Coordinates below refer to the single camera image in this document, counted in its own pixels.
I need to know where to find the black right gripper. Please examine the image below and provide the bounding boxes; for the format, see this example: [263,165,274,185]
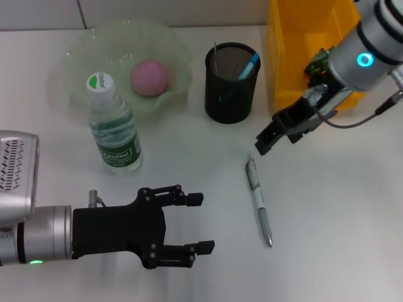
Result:
[254,78,343,156]

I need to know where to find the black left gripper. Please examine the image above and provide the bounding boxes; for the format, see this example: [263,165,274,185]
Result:
[72,184,215,270]

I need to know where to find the white grey ballpoint pen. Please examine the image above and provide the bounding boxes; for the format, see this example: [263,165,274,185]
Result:
[245,154,273,249]

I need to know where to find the blue scissors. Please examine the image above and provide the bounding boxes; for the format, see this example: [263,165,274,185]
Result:
[220,52,261,102]

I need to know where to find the green plastic wrapper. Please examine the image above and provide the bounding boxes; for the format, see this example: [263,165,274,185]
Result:
[304,47,331,87]

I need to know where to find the clear water bottle green label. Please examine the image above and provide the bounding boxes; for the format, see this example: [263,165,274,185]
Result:
[86,71,143,176]

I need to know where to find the pink peach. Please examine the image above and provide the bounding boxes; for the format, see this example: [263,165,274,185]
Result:
[130,60,169,97]

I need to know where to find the black mesh pen holder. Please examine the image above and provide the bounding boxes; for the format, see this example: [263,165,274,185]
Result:
[204,42,261,124]

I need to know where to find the translucent green glass plate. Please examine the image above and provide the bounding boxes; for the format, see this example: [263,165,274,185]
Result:
[47,19,193,122]

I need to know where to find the yellow plastic bin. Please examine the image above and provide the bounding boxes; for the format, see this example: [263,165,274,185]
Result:
[266,0,368,111]

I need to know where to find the left gripper cable with plug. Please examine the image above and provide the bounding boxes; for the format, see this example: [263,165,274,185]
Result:
[88,189,106,208]

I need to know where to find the gripper cable with plug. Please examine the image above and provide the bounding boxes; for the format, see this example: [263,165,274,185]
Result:
[302,83,403,128]
[88,189,106,208]

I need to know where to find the right gripper cable with plug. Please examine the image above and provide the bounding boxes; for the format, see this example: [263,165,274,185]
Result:
[302,83,403,128]

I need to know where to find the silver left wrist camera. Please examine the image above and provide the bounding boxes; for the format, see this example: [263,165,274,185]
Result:
[0,130,40,226]

